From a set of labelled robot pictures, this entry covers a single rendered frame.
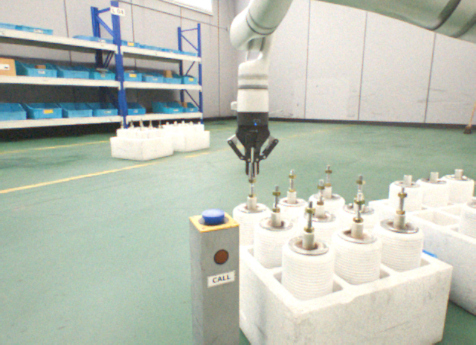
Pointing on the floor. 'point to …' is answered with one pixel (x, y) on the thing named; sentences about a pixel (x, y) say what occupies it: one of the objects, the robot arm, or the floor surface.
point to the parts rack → (15, 37)
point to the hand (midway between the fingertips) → (251, 169)
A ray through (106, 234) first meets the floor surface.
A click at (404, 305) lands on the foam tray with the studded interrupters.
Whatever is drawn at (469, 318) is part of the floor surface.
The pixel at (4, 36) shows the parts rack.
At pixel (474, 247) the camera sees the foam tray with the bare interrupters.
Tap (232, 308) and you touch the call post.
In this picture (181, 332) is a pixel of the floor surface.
